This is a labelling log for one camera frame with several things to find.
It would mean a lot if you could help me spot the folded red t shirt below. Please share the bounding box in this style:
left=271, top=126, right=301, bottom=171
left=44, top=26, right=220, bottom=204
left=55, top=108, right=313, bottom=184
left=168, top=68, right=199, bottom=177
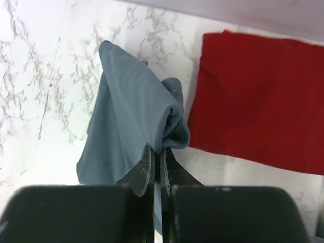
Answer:
left=188, top=30, right=323, bottom=175

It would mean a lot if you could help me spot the blue grey t shirt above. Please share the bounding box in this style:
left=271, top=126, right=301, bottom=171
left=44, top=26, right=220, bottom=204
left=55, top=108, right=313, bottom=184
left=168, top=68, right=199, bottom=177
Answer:
left=76, top=40, right=190, bottom=185

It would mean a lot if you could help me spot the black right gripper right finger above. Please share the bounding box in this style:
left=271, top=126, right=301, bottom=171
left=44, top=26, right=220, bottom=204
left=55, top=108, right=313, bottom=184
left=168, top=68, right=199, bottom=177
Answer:
left=160, top=148, right=204, bottom=196

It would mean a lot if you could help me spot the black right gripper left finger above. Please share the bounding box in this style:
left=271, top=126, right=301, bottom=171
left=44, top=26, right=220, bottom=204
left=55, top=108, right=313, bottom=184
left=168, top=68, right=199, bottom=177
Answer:
left=116, top=144, right=155, bottom=197

